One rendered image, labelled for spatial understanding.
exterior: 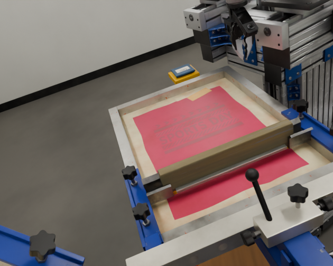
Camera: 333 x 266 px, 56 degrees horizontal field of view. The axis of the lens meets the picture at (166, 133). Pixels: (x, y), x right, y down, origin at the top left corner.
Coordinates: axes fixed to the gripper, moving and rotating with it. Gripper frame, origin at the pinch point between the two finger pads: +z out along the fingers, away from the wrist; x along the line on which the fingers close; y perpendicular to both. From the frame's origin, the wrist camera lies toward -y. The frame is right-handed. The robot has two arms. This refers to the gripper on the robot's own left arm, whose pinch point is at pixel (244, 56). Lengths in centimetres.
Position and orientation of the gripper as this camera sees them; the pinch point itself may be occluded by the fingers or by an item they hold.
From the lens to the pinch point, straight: 125.7
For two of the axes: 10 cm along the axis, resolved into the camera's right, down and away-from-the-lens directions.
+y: -2.8, -5.1, 8.1
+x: -9.3, 3.6, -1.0
